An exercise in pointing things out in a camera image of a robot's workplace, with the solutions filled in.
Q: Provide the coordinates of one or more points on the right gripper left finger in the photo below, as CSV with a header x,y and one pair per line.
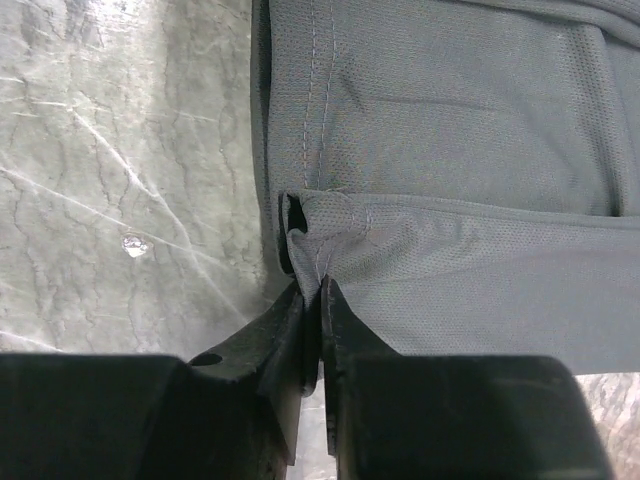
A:
x,y
230,413

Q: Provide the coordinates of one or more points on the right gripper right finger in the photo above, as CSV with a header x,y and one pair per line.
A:
x,y
391,416

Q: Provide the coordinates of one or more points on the dark grey t-shirt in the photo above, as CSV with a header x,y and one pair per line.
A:
x,y
466,171

